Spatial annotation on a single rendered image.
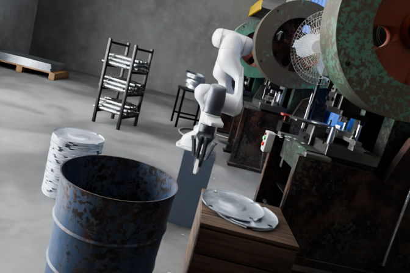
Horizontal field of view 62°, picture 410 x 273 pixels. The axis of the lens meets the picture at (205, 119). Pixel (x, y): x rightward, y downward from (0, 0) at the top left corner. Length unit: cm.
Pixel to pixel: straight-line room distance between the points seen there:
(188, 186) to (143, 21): 691
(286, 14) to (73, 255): 277
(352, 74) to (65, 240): 129
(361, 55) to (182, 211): 126
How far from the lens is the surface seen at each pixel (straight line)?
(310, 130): 209
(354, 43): 163
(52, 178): 213
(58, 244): 129
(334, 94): 209
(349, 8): 163
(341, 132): 209
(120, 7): 875
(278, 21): 338
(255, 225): 150
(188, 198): 204
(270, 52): 335
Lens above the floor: 94
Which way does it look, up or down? 9 degrees down
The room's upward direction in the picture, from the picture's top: 15 degrees clockwise
